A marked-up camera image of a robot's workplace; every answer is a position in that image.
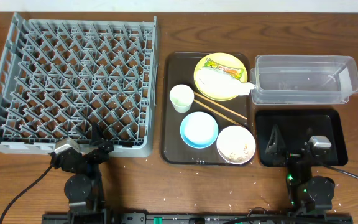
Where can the green snack wrapper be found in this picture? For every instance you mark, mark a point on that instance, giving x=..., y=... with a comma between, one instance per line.
x=236, y=73

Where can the black waste tray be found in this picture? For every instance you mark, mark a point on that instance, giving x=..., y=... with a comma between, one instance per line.
x=296, y=127

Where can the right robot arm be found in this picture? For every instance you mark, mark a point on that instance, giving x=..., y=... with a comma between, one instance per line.
x=310, y=195

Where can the light blue bowl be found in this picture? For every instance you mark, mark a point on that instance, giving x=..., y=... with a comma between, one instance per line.
x=199, y=130

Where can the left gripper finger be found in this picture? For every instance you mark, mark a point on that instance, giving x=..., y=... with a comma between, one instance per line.
x=105, y=147
x=97, y=137

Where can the white cup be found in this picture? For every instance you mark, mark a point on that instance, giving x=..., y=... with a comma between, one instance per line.
x=181, y=97

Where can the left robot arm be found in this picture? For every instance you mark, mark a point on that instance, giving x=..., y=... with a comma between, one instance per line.
x=84, y=189

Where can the clear plastic bin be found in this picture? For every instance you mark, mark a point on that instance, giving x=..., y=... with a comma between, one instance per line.
x=303, y=79

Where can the upper wooden chopstick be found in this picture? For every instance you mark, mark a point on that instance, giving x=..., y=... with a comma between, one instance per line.
x=221, y=106

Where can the wooden chopstick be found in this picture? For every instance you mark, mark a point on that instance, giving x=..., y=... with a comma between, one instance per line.
x=217, y=113
x=221, y=106

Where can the grey dishwasher rack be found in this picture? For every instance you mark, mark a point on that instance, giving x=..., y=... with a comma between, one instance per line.
x=59, y=77

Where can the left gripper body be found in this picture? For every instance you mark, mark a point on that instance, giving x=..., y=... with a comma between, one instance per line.
x=89, y=154

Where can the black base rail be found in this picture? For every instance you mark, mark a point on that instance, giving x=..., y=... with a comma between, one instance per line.
x=141, y=218

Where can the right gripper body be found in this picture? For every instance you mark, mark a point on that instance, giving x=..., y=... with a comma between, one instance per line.
x=296, y=155

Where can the dark brown serving tray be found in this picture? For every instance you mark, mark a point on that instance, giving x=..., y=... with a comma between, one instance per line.
x=179, y=69

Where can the rice and food scraps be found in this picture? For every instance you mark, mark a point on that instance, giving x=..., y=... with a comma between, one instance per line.
x=239, y=155

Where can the yellow plate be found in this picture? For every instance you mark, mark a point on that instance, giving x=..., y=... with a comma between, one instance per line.
x=224, y=59

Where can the lower wooden chopstick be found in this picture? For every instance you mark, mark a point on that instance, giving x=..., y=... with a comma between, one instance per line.
x=217, y=113

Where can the pink white bowl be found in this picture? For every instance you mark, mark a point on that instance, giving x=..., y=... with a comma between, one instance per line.
x=233, y=137

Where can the white napkin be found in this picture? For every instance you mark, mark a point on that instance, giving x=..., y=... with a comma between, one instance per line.
x=218, y=83

